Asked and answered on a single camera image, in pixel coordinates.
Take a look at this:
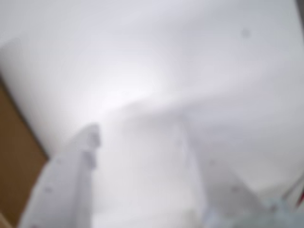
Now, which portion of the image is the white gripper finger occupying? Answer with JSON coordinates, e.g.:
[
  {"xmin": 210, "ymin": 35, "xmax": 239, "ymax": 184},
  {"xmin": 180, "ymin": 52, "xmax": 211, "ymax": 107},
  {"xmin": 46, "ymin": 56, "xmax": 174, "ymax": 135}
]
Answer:
[
  {"xmin": 18, "ymin": 122, "xmax": 102, "ymax": 228},
  {"xmin": 172, "ymin": 122, "xmax": 275, "ymax": 228}
]

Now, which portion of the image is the brown cardboard box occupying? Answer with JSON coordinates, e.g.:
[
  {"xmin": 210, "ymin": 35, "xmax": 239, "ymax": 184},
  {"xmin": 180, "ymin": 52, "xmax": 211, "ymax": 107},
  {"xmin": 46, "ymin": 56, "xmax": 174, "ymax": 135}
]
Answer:
[{"xmin": 0, "ymin": 75, "xmax": 50, "ymax": 228}]

